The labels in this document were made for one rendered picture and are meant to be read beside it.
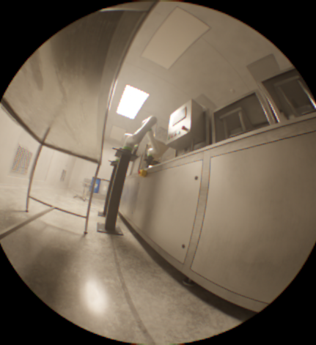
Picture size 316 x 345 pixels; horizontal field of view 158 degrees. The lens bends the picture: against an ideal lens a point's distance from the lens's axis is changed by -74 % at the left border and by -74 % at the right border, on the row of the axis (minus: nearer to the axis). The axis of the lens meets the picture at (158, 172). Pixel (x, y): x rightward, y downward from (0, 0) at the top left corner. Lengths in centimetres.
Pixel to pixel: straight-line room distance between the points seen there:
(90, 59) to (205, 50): 212
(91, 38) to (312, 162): 62
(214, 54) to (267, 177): 212
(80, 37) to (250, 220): 64
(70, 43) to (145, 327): 77
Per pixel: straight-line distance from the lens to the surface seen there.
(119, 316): 55
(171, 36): 225
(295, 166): 47
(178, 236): 68
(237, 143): 55
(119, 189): 130
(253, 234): 46
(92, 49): 27
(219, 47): 231
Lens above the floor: 48
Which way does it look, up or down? 13 degrees up
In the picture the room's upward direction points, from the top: 11 degrees clockwise
